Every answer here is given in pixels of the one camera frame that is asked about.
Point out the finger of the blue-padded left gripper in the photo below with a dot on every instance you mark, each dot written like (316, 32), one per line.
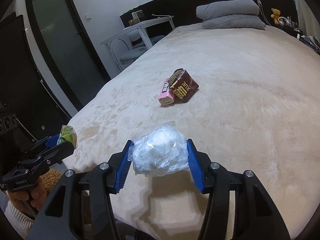
(55, 154)
(45, 144)

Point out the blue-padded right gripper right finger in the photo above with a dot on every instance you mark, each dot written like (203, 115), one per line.
(256, 215)

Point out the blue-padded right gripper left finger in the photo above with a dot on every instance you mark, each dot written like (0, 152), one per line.
(61, 216)

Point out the colourful snack wrapper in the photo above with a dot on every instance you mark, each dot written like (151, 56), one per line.
(67, 134)

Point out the white tissue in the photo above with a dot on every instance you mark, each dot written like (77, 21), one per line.
(161, 152)

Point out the small pink carton box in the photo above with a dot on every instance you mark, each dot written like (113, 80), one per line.
(166, 96)

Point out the brown chocolate snack box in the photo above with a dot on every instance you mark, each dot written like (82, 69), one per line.
(182, 84)

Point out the left cream knit sleeve forearm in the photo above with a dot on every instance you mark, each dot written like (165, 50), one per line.
(19, 221)

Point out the left hand bare skin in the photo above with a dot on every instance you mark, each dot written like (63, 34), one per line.
(38, 197)

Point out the brown fluffy rug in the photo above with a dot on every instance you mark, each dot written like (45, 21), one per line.
(50, 179)

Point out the black cabinet with speakers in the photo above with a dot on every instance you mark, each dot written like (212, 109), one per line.
(23, 88)

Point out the dark frosted glass door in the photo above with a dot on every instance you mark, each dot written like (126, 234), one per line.
(67, 49)

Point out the grey cushioned metal chair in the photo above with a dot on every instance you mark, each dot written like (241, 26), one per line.
(127, 48)

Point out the beige plush bed blanket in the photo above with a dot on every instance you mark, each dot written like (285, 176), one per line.
(256, 108)

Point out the white metal side table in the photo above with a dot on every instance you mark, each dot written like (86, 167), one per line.
(142, 28)

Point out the small box on headboard shelf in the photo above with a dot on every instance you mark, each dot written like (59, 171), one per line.
(137, 16)

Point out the pile of clothes by bed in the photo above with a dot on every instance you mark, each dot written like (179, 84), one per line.
(312, 42)

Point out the black headboard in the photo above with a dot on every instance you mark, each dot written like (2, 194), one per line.
(184, 11)

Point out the lower grey pillow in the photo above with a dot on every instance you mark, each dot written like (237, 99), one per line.
(234, 21)

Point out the grey pillow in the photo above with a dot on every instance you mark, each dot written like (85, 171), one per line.
(234, 21)
(224, 8)

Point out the cluttered dark nightstand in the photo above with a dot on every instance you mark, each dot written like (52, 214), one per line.
(288, 23)

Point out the cream window curtain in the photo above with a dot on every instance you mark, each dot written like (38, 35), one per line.
(306, 20)

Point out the small brown teddy bear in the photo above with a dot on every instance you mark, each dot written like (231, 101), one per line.
(275, 16)

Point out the upper grey pillow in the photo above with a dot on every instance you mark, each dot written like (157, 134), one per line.
(224, 8)

